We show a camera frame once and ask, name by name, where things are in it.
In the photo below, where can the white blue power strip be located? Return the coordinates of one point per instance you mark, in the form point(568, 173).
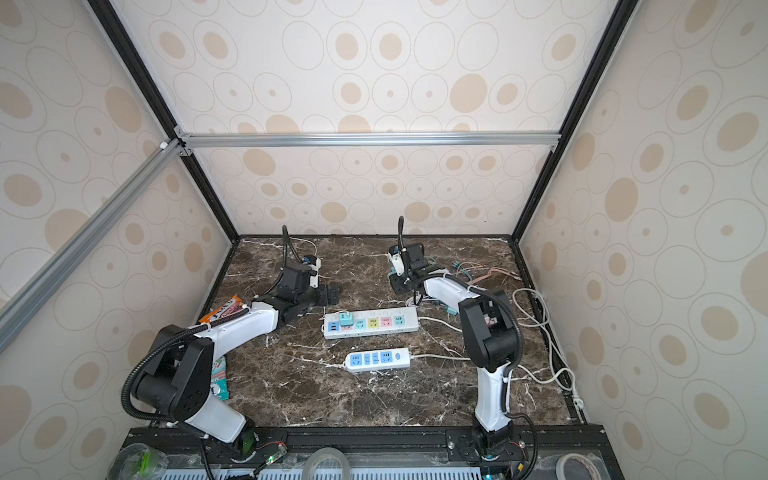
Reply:
point(376, 360)

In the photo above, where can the clear plastic cup green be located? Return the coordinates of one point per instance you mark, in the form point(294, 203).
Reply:
point(138, 461)

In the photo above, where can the teal snack bag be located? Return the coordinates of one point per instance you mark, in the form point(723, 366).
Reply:
point(219, 384)

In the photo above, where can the teal charger plug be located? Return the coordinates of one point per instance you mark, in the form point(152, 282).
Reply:
point(346, 320)

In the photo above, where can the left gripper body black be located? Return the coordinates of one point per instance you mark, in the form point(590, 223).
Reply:
point(316, 297)

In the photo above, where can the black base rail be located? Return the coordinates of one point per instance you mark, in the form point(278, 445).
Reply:
point(381, 453)

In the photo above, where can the left diagonal aluminium bar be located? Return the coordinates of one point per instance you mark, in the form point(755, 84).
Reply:
point(22, 308)

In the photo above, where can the tape roll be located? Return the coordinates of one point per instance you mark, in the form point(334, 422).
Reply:
point(574, 466)

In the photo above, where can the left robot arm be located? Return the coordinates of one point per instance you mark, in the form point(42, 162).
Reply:
point(172, 383)

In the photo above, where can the horizontal aluminium bar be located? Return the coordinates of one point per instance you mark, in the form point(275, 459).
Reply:
point(372, 139)

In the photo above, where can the white multicolour power strip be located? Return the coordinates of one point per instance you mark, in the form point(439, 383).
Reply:
point(372, 323)

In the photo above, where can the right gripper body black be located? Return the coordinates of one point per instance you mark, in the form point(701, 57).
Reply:
point(401, 284)

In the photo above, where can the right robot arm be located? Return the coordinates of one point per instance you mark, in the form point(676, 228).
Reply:
point(492, 337)

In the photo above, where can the orange snack bag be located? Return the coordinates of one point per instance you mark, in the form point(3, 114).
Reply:
point(230, 307)

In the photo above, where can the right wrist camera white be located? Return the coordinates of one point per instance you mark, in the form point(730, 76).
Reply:
point(395, 260)

